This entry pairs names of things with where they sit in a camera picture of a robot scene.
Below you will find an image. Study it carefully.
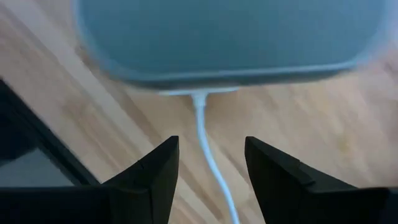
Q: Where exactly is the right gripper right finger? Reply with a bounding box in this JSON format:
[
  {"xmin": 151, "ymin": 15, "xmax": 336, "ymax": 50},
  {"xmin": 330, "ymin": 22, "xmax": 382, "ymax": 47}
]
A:
[{"xmin": 245, "ymin": 136, "xmax": 398, "ymax": 224}]

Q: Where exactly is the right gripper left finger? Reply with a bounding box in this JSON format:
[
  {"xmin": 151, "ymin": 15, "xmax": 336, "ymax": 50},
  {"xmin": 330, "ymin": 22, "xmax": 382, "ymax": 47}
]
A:
[{"xmin": 0, "ymin": 136, "xmax": 180, "ymax": 224}]

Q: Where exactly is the white USB cable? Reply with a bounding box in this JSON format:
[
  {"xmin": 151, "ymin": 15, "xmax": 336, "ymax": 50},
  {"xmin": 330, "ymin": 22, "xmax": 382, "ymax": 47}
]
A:
[{"xmin": 190, "ymin": 88, "xmax": 242, "ymax": 224}]

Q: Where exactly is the white and grey charging block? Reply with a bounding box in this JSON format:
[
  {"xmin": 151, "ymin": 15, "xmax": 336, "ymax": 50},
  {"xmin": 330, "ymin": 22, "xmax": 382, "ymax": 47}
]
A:
[{"xmin": 73, "ymin": 0, "xmax": 398, "ymax": 91}]

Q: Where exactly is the black aluminium table frame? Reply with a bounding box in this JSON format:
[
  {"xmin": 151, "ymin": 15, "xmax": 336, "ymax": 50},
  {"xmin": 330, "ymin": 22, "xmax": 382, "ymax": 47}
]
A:
[{"xmin": 0, "ymin": 79, "xmax": 100, "ymax": 187}]

